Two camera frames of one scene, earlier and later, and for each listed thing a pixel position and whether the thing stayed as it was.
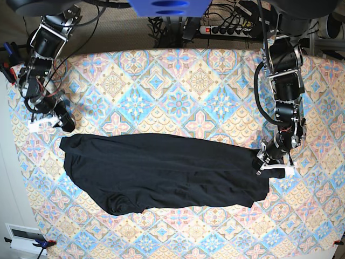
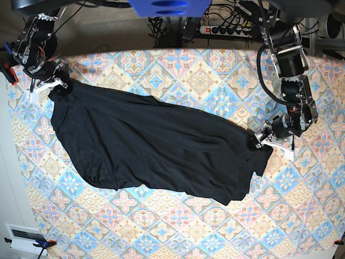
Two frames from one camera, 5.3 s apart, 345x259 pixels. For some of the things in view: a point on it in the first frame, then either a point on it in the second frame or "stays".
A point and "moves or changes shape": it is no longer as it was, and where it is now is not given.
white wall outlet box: [22, 238] stays
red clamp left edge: [11, 59] stays
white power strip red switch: [232, 31] stays
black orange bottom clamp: [42, 244] stays
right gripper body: [277, 147] -> [281, 127]
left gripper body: [45, 102] -> [43, 70]
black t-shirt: [129, 173] moves or changes shape
